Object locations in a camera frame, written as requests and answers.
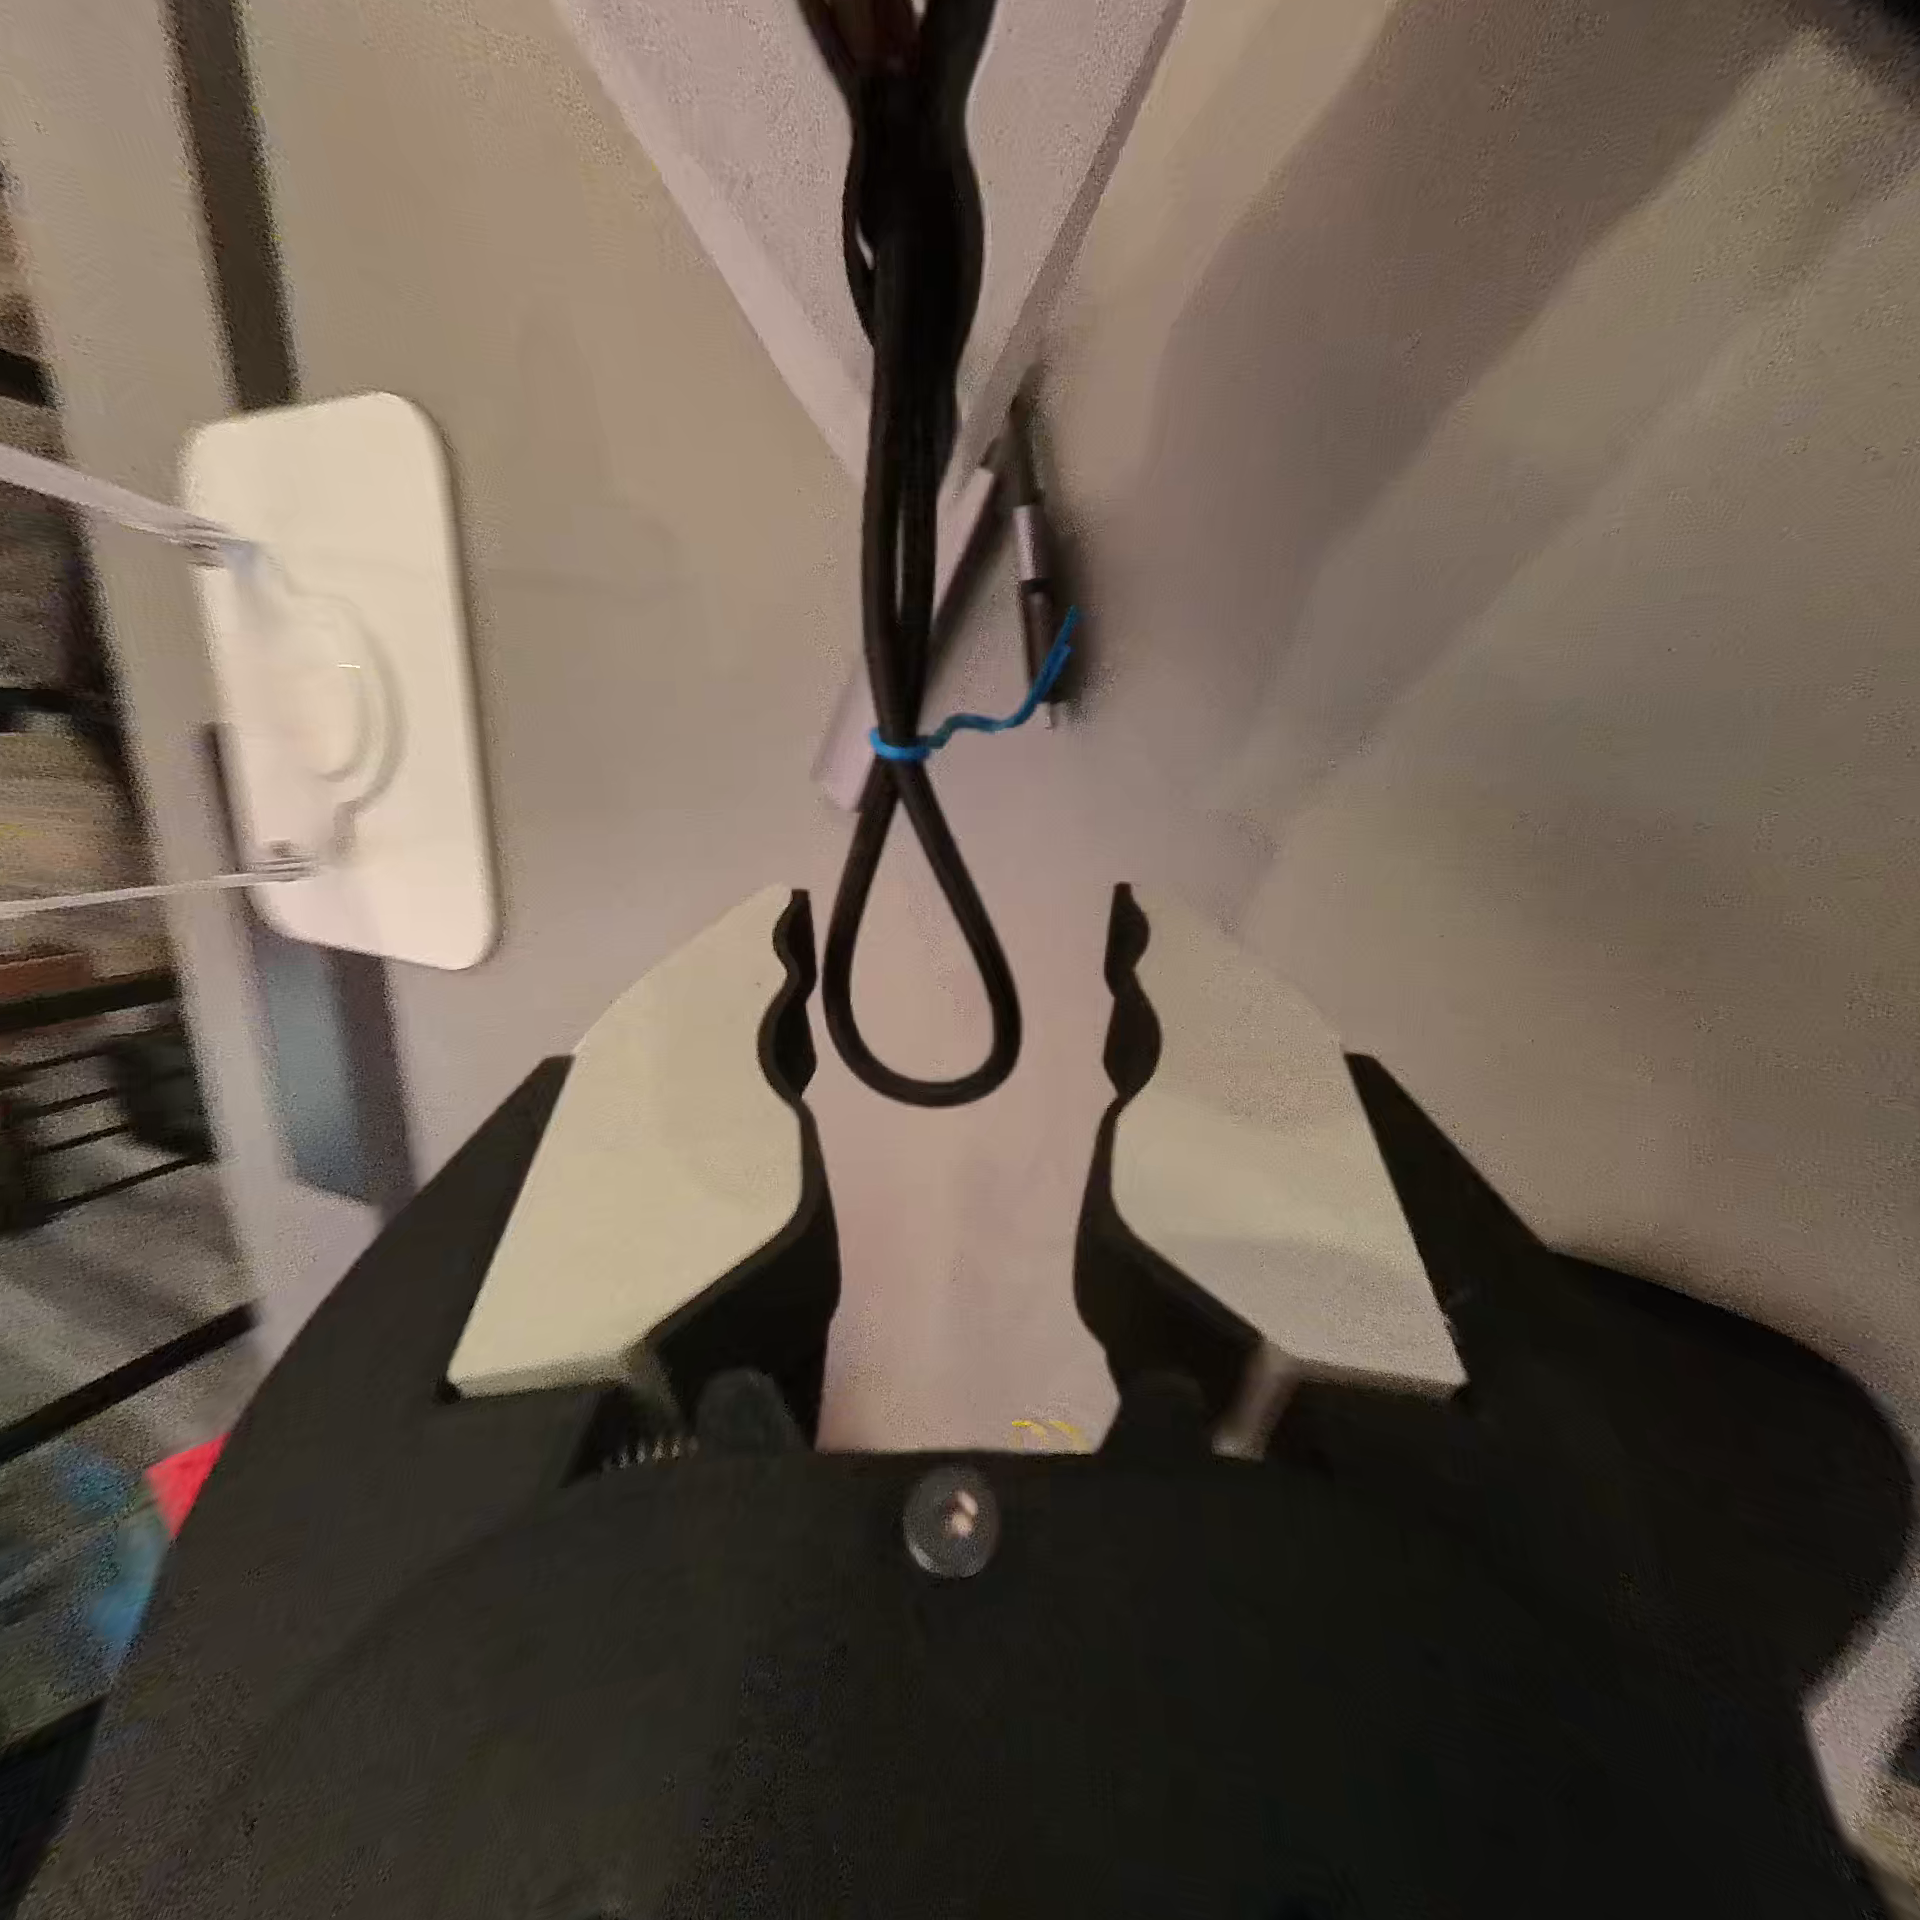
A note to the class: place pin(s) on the blue twist tie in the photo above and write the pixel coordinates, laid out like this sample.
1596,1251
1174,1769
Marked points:
896,743

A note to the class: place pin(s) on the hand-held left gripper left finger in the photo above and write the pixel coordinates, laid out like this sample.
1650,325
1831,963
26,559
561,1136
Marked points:
644,1171

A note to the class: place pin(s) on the red storage bin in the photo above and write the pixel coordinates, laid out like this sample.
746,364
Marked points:
188,1483

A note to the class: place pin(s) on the grey usb hub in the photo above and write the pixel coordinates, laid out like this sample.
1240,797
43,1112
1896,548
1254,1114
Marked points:
843,756

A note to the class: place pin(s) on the white adjustable stand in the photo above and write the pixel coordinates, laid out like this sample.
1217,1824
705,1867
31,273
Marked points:
406,599

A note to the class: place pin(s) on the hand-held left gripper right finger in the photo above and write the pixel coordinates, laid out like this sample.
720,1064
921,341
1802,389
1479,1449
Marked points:
1275,1185

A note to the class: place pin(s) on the yellow twist tie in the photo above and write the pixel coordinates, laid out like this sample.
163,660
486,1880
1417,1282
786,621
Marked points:
1050,1428

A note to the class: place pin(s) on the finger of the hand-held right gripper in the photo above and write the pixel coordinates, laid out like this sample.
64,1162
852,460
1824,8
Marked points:
1066,120
720,149

